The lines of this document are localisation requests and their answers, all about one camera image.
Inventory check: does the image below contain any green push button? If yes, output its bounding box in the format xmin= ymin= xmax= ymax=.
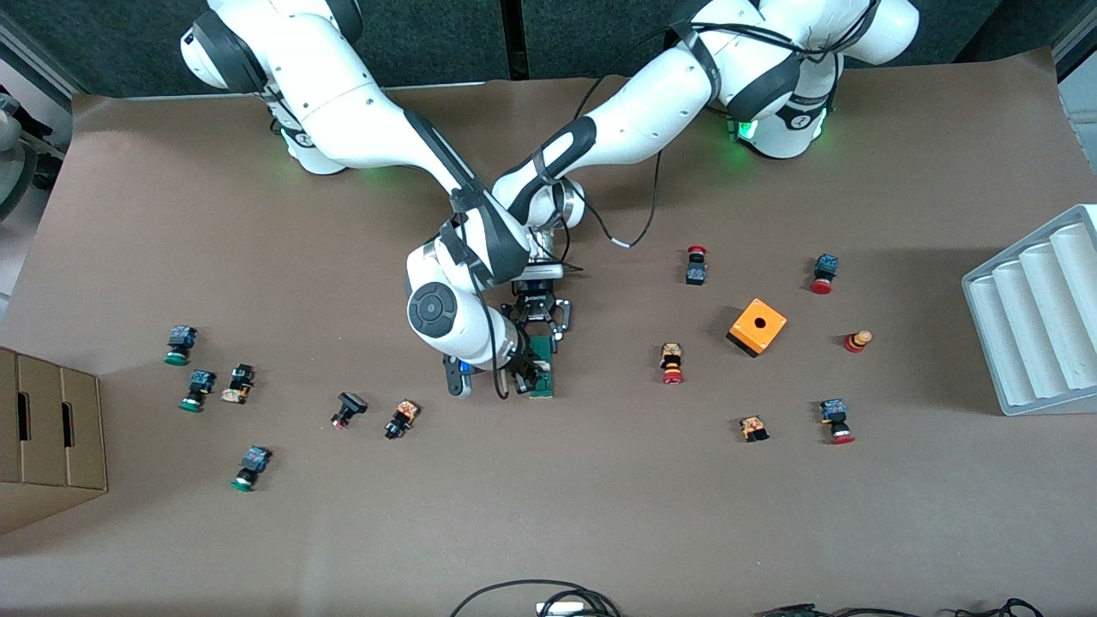
xmin=178 ymin=369 xmax=218 ymax=414
xmin=230 ymin=445 xmax=273 ymax=494
xmin=164 ymin=325 xmax=199 ymax=367

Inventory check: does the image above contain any green load switch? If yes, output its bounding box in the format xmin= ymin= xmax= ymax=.
xmin=526 ymin=334 xmax=557 ymax=401

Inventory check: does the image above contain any black cable loop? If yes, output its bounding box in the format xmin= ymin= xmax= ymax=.
xmin=450 ymin=580 xmax=622 ymax=617

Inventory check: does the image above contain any black button orange block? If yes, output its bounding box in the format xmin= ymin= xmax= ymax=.
xmin=383 ymin=398 xmax=422 ymax=441

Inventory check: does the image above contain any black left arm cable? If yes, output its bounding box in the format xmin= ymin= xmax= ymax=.
xmin=583 ymin=73 xmax=665 ymax=251

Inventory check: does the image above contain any grey ribbed tray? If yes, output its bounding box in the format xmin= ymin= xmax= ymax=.
xmin=960 ymin=204 xmax=1097 ymax=418

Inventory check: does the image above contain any brown paper table cover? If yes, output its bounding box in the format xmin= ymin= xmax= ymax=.
xmin=0 ymin=47 xmax=1097 ymax=617

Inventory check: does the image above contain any black square push button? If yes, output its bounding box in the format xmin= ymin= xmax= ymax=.
xmin=330 ymin=392 xmax=369 ymax=431

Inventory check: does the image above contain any orange button enclosure box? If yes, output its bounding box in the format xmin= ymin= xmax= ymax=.
xmin=727 ymin=297 xmax=788 ymax=359

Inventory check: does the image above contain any black cable bundle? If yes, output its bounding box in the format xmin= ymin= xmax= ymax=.
xmin=754 ymin=597 xmax=1046 ymax=617

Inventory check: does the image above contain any brown cardboard box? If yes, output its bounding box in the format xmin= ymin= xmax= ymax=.
xmin=0 ymin=347 xmax=109 ymax=536

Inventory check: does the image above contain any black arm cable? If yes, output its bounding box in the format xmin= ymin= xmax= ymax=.
xmin=439 ymin=201 xmax=515 ymax=401
xmin=583 ymin=73 xmax=665 ymax=251

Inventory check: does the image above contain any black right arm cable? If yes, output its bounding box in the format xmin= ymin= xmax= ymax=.
xmin=439 ymin=201 xmax=515 ymax=401

